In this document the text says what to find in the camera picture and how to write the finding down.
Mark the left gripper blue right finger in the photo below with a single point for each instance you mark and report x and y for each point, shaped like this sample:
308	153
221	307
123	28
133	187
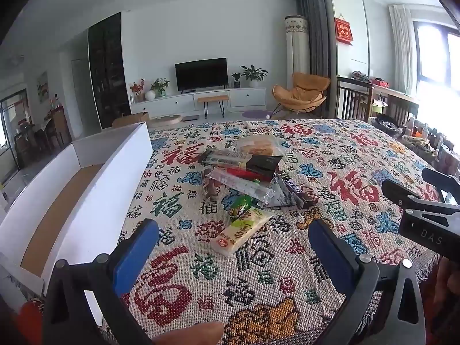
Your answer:
336	257

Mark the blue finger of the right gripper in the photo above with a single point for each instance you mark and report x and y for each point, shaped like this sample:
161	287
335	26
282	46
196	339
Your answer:
443	182
406	199

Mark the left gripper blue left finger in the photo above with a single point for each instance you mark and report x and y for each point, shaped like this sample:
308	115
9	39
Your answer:
130	255

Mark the cream yellow snack packet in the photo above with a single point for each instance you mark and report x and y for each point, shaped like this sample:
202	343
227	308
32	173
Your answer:
240	231

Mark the green sausage stick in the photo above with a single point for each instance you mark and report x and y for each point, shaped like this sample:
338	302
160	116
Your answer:
240	206

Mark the red snack packet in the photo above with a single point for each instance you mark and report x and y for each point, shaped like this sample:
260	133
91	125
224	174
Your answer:
244	174

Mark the bagged bread slice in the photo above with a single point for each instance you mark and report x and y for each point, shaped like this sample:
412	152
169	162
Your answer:
266	145

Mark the snickers chocolate bar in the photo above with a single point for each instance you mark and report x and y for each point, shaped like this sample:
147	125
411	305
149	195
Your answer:
303	199

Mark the person's hand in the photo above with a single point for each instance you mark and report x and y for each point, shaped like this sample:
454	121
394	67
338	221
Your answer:
206	333

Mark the white cardboard box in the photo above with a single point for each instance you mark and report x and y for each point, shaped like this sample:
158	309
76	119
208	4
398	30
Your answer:
74	209

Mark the clear white-blue snack packet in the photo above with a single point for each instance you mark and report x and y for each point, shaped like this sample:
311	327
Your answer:
266	195

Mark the dark wooden chair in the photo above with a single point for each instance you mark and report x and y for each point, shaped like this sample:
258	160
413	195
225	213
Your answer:
354	98

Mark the patterned woven table cloth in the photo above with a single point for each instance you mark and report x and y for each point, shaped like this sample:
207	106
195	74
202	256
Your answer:
273	286

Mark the orange lounge chair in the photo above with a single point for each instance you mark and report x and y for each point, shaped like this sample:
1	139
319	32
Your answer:
307	93

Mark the brown cardboard box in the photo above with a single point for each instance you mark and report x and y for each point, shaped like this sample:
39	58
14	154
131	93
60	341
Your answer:
131	119

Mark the wooden dining table set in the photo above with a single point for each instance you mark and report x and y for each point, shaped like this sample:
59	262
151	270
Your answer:
33	141

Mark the purple round floor mat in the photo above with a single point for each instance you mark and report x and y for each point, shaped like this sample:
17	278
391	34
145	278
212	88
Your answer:
255	114

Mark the white tv cabinet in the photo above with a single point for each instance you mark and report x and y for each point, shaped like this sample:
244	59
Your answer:
241	99

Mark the red flower vase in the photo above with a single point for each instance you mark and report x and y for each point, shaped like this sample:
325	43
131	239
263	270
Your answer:
137	90

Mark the green plant white vase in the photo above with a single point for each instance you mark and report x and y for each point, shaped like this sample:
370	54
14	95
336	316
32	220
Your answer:
157	89

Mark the white standing air conditioner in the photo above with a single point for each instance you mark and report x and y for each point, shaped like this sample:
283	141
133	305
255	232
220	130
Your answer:
298	45

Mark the small wooden bench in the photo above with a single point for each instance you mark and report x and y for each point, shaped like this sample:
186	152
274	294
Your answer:
206	101

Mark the green potted plant right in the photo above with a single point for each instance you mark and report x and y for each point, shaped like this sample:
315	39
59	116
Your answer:
254	75

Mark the small dark potted plant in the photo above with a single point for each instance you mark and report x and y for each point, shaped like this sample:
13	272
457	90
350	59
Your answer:
236	79

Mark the grey curtain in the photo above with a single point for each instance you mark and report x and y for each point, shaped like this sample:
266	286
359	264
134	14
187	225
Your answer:
323	50

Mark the black flat television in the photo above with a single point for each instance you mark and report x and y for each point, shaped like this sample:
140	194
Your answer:
200	74

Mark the dark tall display cabinet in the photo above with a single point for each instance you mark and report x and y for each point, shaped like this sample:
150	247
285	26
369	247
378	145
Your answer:
107	70

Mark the red wall hanging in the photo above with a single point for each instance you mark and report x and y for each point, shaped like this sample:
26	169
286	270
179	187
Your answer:
343	31

